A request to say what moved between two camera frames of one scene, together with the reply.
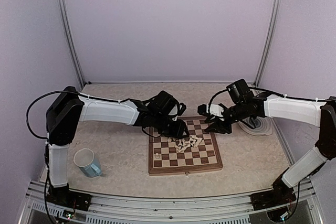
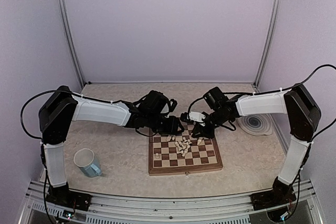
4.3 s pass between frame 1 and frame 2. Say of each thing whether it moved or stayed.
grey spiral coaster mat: stayed
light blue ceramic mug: stayed
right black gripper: moved
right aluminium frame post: stayed
